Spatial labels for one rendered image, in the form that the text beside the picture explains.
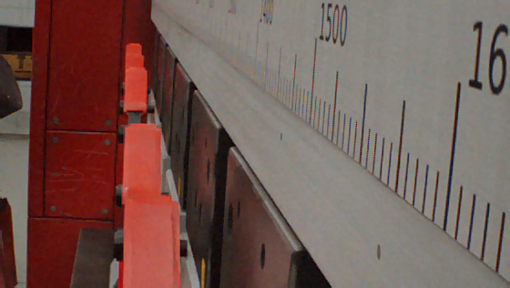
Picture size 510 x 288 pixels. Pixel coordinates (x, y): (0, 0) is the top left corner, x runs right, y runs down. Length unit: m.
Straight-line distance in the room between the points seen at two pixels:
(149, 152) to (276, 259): 0.32
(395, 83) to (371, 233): 0.03
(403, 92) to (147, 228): 0.24
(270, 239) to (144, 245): 0.12
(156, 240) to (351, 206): 0.20
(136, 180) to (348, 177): 0.38
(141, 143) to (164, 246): 0.21
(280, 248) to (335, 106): 0.06
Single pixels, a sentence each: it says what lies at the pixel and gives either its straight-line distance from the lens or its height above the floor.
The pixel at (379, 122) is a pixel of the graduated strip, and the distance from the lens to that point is 0.17.
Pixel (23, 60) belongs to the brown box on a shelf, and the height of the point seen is 1.05.
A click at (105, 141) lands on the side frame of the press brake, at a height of 1.04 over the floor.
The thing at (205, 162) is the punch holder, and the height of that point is 1.23.
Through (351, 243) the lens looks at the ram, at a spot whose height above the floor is 1.27.
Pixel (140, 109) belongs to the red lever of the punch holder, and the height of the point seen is 1.20.
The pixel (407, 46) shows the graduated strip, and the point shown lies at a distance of 0.15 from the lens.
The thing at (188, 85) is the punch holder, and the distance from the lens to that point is 0.63.
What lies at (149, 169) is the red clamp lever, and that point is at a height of 1.21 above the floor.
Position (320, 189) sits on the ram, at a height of 1.28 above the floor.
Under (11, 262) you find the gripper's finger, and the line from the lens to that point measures 0.94.
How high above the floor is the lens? 1.32
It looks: 9 degrees down
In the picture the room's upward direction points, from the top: 4 degrees clockwise
